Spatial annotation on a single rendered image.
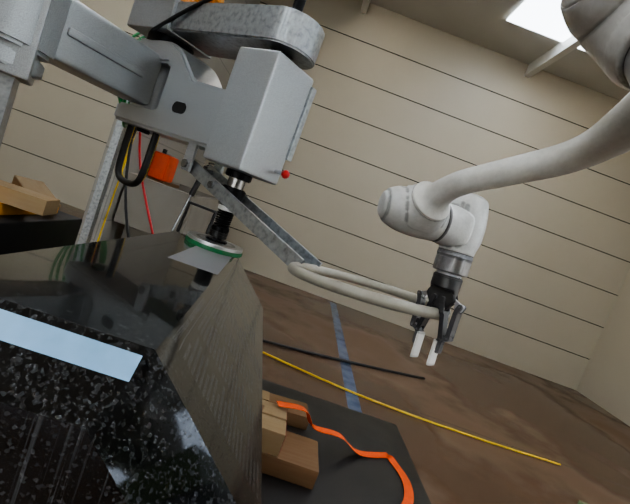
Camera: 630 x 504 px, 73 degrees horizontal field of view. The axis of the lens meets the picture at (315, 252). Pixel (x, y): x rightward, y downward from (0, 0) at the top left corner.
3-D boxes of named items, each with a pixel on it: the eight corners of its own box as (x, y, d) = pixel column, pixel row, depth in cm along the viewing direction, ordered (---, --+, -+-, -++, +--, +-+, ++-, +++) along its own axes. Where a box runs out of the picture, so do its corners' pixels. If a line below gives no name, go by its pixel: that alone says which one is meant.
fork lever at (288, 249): (175, 163, 163) (181, 152, 162) (212, 177, 180) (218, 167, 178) (287, 271, 130) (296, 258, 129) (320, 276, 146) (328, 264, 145)
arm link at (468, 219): (459, 255, 116) (418, 242, 112) (476, 200, 115) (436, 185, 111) (485, 261, 105) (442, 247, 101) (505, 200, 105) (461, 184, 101)
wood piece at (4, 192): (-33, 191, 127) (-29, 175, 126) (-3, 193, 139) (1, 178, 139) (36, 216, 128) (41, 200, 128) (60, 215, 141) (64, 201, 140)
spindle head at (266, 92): (172, 154, 163) (210, 41, 159) (213, 171, 182) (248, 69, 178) (235, 177, 144) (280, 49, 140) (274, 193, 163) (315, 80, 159)
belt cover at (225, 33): (123, 32, 188) (135, -5, 187) (169, 60, 209) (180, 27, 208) (283, 51, 137) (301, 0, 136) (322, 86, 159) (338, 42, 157)
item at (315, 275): (252, 263, 118) (255, 253, 118) (336, 276, 159) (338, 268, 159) (417, 323, 92) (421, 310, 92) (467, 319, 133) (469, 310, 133)
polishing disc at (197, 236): (252, 256, 163) (253, 254, 163) (209, 248, 146) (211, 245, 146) (219, 239, 175) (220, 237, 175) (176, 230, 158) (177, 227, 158)
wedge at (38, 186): (10, 187, 157) (14, 174, 156) (40, 194, 165) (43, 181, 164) (30, 201, 145) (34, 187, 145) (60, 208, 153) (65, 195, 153)
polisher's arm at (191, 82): (104, 139, 191) (138, 32, 186) (147, 155, 210) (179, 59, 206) (210, 180, 152) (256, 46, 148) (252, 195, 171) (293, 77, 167)
